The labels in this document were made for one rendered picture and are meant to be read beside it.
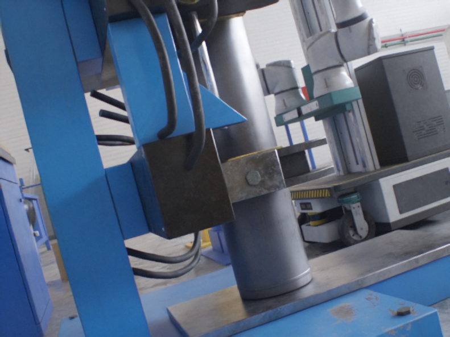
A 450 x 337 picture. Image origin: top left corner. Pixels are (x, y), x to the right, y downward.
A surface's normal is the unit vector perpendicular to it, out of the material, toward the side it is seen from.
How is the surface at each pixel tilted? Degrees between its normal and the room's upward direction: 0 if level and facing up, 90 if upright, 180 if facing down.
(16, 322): 90
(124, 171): 90
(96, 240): 90
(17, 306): 90
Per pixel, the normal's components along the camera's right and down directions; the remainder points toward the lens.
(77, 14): 0.27, -0.05
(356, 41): -0.33, 0.47
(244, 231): -0.38, 0.12
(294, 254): 0.62, -0.15
